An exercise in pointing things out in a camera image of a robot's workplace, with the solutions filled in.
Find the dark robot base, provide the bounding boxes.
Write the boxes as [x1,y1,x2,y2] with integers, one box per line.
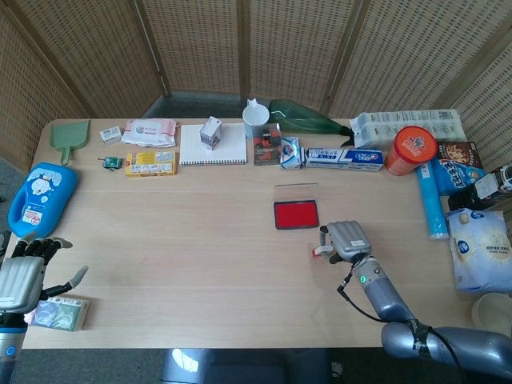
[159,347,333,384]

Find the beige bowl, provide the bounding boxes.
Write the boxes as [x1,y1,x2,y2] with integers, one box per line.
[470,292,512,333]

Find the green plastic dustpan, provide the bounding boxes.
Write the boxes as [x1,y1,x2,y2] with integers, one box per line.
[50,119,91,166]

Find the small purple white milk carton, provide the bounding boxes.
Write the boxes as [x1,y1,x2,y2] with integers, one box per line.
[199,116,223,151]

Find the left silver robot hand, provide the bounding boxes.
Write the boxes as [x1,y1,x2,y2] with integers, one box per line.
[0,234,90,315]

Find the small white cardboard box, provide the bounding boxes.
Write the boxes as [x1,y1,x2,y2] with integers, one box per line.
[99,125,122,145]

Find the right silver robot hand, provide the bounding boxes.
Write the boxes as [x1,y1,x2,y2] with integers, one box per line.
[318,220,374,266]

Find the white plastic cup with spout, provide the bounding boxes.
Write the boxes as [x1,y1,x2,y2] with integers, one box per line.
[242,98,270,139]

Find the woven wooden folding screen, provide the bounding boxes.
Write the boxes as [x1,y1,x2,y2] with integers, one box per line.
[0,0,512,169]

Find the brown cookie box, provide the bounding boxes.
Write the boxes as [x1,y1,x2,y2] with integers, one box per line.
[434,140,484,171]

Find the white spiral notebook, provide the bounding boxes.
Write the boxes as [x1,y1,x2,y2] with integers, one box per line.
[178,122,248,167]

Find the blue cartoon detergent bottle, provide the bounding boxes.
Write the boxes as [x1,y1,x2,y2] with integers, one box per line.
[7,162,78,241]

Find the pink white wet wipes pack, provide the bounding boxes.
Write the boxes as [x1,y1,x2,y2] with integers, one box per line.
[121,118,178,149]

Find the clear box black orange contents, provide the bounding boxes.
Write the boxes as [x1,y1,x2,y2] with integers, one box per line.
[252,123,283,166]

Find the green tissue packet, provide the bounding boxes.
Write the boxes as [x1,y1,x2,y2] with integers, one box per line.
[31,294,91,332]

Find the blue snack bag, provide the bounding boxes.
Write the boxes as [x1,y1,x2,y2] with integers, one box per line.
[434,158,488,196]

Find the blue white soap box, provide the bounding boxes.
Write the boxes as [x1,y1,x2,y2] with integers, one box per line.
[279,136,307,170]

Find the red ink pad clear lid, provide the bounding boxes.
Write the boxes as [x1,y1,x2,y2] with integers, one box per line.
[273,182,321,231]

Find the dark sauce bottle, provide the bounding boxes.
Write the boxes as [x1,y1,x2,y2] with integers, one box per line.
[447,166,512,212]

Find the yellow flat cardboard box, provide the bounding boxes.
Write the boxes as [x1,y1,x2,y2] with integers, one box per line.
[124,150,178,178]

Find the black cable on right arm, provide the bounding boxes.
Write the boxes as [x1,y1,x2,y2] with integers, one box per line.
[337,271,469,384]

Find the blue white tissue pack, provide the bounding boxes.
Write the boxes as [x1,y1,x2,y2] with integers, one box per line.
[445,207,512,294]

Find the blue white toothpaste box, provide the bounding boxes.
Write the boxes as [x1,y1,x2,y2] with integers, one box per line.
[305,146,384,174]

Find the light blue cylindrical tube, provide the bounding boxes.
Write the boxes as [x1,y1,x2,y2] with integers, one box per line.
[418,162,449,241]

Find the green plastic bottle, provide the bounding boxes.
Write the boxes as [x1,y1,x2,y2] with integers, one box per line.
[267,99,355,147]

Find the white printed plastic package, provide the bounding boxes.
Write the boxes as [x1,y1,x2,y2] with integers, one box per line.
[349,108,467,150]

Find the orange canister red lid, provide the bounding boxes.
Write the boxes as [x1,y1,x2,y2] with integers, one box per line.
[384,126,438,178]

